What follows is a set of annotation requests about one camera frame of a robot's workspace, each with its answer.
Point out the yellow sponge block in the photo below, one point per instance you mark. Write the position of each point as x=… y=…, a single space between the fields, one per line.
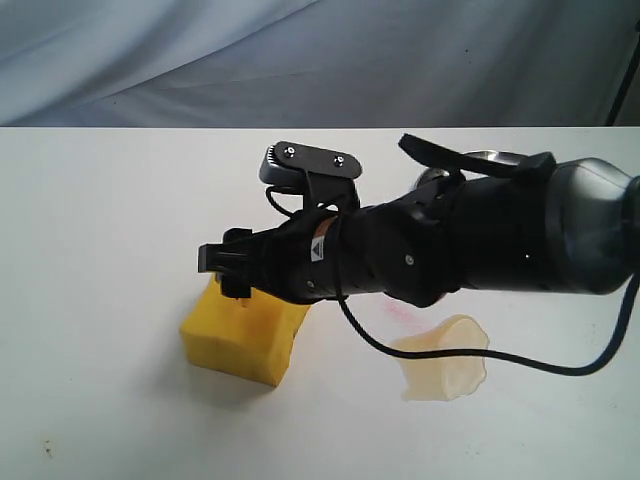
x=249 y=338

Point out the beige liquid spill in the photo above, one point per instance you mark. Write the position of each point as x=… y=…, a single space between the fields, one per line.
x=443 y=379

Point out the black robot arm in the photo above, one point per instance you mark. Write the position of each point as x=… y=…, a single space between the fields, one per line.
x=571 y=227

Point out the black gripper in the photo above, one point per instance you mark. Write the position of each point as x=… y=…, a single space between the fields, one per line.
x=316 y=255

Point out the grey backdrop cloth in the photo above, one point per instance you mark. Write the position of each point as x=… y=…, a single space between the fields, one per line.
x=312 y=64

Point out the black stand pole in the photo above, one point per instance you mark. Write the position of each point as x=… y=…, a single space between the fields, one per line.
x=623 y=88

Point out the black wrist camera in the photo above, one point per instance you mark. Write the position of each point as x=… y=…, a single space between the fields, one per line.
x=310 y=167

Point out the round steel plate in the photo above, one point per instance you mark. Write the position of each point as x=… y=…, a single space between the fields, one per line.
x=503 y=157

